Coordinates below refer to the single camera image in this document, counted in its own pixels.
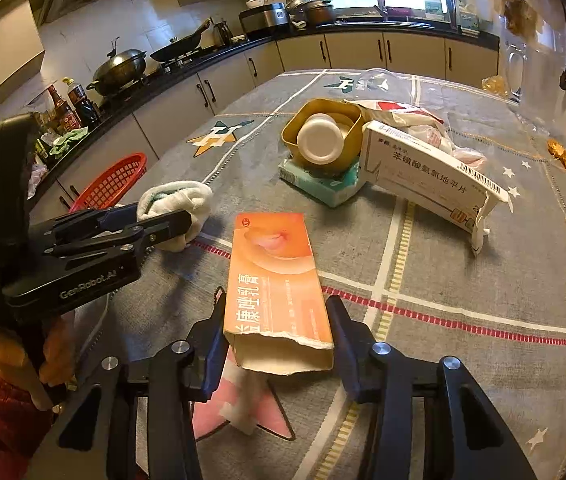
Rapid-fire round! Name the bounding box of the silver rice cooker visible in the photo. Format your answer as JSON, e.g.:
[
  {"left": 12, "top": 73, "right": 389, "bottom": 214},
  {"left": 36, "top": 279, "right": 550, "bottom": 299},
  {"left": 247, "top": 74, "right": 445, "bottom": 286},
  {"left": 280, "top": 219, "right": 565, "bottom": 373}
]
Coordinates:
[{"left": 239, "top": 2, "right": 291, "bottom": 37}]

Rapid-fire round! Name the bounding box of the red plastic basket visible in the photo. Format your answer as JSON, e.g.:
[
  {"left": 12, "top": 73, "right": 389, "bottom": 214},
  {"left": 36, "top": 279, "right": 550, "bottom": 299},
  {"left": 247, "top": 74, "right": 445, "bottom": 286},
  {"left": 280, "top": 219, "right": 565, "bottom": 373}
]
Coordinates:
[{"left": 69, "top": 153, "right": 148, "bottom": 213}]

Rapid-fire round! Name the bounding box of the black frying pan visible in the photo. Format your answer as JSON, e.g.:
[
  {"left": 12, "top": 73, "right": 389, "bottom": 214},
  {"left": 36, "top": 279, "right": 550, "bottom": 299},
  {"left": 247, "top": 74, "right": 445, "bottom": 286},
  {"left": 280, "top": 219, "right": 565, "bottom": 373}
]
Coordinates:
[{"left": 149, "top": 19, "right": 212, "bottom": 63}]

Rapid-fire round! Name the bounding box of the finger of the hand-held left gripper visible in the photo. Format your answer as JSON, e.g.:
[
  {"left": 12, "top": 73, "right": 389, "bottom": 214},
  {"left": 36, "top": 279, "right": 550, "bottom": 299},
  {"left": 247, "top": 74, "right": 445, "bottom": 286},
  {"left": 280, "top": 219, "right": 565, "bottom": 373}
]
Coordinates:
[
  {"left": 44, "top": 209, "right": 194, "bottom": 262},
  {"left": 54, "top": 203, "right": 140, "bottom": 239}
]

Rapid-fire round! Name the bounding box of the hanging plastic bag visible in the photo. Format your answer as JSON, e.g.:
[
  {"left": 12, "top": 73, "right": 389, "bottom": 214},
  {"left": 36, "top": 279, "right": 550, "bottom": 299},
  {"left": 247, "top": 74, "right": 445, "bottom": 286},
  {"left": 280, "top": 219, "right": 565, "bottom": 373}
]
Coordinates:
[{"left": 500, "top": 0, "right": 540, "bottom": 37}]

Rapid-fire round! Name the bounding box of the orange medicine box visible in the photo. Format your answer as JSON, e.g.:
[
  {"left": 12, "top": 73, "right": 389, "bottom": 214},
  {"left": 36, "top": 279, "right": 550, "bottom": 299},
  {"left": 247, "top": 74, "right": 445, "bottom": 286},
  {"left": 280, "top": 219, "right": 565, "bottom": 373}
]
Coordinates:
[{"left": 224, "top": 212, "right": 336, "bottom": 376}]

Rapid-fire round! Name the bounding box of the teal tissue pack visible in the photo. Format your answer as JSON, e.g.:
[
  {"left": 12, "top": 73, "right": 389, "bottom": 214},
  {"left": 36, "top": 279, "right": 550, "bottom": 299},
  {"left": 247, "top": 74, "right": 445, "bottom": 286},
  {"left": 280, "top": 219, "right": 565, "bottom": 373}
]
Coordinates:
[{"left": 279, "top": 157, "right": 366, "bottom": 207}]

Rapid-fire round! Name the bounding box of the black power plug cable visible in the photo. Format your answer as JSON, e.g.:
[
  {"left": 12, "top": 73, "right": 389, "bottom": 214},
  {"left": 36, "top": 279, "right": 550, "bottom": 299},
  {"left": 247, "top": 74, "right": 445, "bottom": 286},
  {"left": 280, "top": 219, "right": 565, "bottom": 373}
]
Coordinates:
[{"left": 557, "top": 0, "right": 566, "bottom": 92}]

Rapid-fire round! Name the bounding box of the glass pitcher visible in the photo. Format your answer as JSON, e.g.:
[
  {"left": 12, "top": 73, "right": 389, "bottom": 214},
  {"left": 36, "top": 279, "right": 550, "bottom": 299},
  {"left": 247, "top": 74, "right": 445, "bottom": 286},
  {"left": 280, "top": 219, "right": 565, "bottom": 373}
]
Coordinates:
[{"left": 499, "top": 20, "right": 566, "bottom": 136}]

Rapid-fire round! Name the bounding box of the white cloth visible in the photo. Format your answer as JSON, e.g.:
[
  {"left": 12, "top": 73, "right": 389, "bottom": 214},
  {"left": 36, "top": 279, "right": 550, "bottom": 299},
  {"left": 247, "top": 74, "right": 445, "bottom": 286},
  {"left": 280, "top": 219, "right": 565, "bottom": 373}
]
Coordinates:
[{"left": 137, "top": 181, "right": 214, "bottom": 253}]

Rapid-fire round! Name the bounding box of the white medicine box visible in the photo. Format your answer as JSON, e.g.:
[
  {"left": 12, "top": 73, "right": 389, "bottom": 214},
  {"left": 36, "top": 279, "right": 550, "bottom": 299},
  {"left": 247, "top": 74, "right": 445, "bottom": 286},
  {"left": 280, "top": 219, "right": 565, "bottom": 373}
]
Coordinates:
[{"left": 360, "top": 120, "right": 510, "bottom": 256}]

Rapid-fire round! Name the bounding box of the dark soy sauce bottle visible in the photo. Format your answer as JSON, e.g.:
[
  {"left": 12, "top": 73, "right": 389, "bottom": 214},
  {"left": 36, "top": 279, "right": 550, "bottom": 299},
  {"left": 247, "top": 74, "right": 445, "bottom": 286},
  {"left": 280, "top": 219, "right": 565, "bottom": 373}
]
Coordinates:
[{"left": 61, "top": 77, "right": 94, "bottom": 128}]

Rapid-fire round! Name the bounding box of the person's left hand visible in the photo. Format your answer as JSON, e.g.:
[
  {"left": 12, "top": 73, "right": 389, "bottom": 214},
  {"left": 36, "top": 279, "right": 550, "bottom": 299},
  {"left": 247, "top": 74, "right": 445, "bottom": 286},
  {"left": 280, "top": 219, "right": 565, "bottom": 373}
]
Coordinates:
[{"left": 0, "top": 314, "right": 78, "bottom": 411}]

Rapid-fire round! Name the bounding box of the steel wok with lid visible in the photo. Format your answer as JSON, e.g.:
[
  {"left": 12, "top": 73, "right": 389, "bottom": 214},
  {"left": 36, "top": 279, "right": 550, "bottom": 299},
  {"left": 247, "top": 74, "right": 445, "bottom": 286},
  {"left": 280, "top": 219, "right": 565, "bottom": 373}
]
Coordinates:
[{"left": 86, "top": 37, "right": 148, "bottom": 97}]

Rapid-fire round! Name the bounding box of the grey printed tablecloth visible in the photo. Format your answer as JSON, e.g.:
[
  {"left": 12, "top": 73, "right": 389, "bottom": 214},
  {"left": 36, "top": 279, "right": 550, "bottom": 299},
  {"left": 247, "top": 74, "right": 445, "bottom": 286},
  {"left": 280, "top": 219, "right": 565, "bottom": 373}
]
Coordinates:
[{"left": 75, "top": 67, "right": 566, "bottom": 480}]

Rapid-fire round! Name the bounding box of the black kitchen counter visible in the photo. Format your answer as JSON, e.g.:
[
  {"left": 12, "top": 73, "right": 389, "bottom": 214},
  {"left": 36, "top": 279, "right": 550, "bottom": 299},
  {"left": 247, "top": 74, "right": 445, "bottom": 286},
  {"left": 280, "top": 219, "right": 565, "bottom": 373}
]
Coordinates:
[{"left": 28, "top": 19, "right": 502, "bottom": 201}]

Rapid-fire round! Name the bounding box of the white red plastic packet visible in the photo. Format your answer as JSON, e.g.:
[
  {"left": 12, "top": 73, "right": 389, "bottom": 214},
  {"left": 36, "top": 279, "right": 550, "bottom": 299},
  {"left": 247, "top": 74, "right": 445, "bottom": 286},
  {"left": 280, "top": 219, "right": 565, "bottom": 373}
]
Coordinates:
[{"left": 345, "top": 99, "right": 486, "bottom": 171}]

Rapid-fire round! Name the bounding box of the steel kettle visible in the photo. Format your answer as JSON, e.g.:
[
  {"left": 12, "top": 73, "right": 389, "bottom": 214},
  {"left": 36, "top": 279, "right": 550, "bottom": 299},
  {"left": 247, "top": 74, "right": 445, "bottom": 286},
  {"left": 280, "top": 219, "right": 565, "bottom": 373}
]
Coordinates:
[{"left": 212, "top": 20, "right": 234, "bottom": 46}]

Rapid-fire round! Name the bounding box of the green dish cloth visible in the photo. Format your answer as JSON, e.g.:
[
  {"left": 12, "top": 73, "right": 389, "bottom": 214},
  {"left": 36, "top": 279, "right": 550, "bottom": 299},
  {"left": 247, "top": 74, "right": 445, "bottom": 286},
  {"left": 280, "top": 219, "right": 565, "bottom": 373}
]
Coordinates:
[{"left": 49, "top": 127, "right": 88, "bottom": 157}]

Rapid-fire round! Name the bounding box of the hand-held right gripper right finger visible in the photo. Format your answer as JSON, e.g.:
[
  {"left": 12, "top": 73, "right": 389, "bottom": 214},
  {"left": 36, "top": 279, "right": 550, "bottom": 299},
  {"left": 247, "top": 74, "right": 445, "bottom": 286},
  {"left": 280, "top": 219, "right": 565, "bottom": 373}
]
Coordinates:
[{"left": 325, "top": 295, "right": 538, "bottom": 480}]

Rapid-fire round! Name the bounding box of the white tissue paper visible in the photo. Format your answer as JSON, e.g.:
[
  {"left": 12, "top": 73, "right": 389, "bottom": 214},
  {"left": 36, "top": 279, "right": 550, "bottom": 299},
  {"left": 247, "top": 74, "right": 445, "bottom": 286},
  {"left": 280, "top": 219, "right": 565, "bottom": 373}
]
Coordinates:
[{"left": 218, "top": 355, "right": 274, "bottom": 433}]

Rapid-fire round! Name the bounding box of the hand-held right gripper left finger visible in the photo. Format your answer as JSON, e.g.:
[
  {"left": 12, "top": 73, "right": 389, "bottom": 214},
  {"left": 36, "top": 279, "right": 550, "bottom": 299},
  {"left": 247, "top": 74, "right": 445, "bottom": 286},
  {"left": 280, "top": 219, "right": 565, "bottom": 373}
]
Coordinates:
[{"left": 50, "top": 287, "right": 228, "bottom": 480}]

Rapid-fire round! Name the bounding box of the gold square bowl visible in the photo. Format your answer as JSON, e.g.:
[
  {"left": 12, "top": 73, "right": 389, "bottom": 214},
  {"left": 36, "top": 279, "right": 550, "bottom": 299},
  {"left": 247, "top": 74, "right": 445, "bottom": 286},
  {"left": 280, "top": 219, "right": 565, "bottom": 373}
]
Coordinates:
[{"left": 281, "top": 98, "right": 364, "bottom": 173}]

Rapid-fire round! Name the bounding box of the clear plastic wrapper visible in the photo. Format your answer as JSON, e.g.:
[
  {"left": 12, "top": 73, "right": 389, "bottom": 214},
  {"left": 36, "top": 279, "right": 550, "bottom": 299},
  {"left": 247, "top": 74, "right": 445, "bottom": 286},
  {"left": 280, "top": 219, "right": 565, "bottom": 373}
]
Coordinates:
[{"left": 358, "top": 67, "right": 400, "bottom": 92}]

